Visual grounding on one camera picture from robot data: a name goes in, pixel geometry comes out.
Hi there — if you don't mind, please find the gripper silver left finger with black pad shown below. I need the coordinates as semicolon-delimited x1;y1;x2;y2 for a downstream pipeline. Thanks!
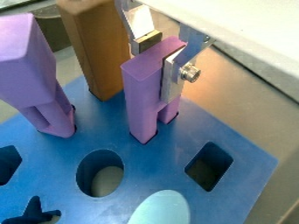
114;0;162;55

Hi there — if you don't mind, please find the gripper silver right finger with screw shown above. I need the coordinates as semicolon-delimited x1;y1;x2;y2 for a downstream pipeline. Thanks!
160;24;214;103

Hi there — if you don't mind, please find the purple double-square block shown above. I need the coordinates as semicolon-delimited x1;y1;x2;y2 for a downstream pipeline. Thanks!
120;36;184;144

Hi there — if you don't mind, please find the brown arch-profile block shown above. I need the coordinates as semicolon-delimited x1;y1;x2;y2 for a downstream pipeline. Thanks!
56;0;129;102

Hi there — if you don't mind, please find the purple pentagon-top block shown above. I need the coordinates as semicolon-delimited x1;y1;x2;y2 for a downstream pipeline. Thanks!
0;13;74;138

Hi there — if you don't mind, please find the blue shape sorter base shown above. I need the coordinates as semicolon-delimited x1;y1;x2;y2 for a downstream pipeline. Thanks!
0;79;277;224

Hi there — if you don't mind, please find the light blue oval block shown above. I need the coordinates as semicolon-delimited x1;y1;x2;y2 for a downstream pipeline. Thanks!
126;190;190;224

